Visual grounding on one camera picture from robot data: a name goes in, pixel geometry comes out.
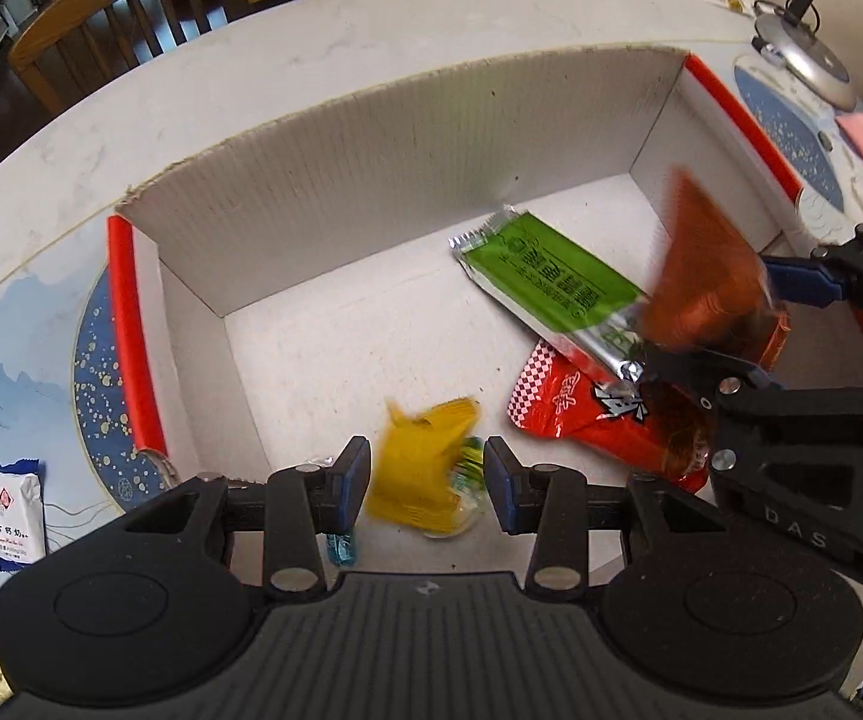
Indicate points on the silver desk lamp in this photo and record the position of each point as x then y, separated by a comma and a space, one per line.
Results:
806, 60

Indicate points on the red snack packet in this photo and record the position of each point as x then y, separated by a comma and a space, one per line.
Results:
604, 420

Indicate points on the red cardboard box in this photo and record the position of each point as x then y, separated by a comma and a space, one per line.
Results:
401, 187

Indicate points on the yellow green candy packet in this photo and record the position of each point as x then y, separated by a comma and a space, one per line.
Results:
469, 480

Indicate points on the red-brown foil packet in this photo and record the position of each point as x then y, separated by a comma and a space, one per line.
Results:
701, 270

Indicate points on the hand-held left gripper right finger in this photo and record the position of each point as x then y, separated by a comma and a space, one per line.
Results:
495, 487

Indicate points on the white and blue packet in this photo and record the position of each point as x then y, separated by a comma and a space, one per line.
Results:
15, 517

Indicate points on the green snack packet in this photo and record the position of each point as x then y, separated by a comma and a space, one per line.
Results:
551, 277

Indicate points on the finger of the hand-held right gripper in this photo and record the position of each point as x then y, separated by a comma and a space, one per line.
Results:
709, 375
799, 277

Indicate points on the gold foil packet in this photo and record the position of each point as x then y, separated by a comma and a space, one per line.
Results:
409, 472

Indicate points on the wooden chair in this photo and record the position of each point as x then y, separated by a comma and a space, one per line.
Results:
101, 22

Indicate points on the blue candy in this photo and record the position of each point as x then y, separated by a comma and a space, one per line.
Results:
341, 549

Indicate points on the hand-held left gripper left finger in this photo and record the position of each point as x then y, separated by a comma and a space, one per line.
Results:
356, 476

